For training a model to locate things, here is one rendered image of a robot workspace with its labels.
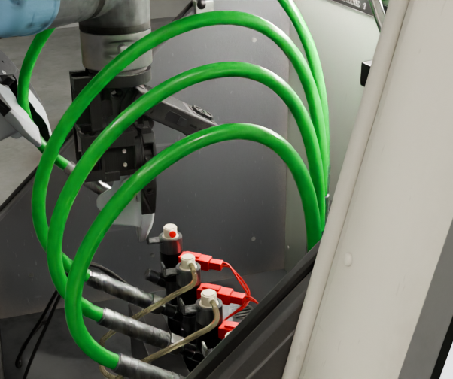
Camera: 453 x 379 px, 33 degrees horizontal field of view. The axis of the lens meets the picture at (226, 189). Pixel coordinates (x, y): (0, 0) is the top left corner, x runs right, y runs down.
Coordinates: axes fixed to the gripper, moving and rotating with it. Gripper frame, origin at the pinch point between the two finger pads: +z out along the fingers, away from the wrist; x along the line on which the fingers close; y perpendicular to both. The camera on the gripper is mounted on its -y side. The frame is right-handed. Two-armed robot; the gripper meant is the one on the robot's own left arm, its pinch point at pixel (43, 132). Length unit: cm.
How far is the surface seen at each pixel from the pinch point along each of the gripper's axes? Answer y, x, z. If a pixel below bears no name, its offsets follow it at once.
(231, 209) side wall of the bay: 0.4, -37.1, 21.4
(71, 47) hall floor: 201, -512, -184
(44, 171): -7.5, 18.8, 8.3
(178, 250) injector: -5.2, 1.0, 22.2
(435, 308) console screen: -35, 43, 35
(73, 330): -6.4, 29.6, 22.7
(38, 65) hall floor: 208, -453, -171
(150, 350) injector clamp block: 3.5, 5.6, 29.5
